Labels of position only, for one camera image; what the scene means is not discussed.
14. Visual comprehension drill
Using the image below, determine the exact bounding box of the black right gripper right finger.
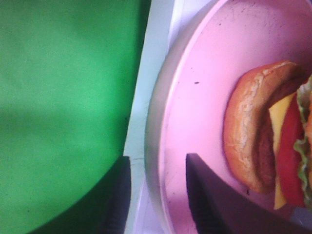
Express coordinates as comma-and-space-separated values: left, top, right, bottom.
186, 153, 311, 234

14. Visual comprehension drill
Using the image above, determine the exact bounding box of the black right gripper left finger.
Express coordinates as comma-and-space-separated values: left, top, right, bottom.
31, 156, 131, 234

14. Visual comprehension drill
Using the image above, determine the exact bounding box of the white microwave oven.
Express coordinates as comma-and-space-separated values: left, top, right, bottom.
124, 0, 228, 234

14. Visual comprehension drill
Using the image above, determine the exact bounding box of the toy burger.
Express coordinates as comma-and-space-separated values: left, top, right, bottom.
223, 60, 312, 210

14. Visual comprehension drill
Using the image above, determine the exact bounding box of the pink round plate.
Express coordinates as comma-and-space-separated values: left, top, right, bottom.
144, 0, 312, 234

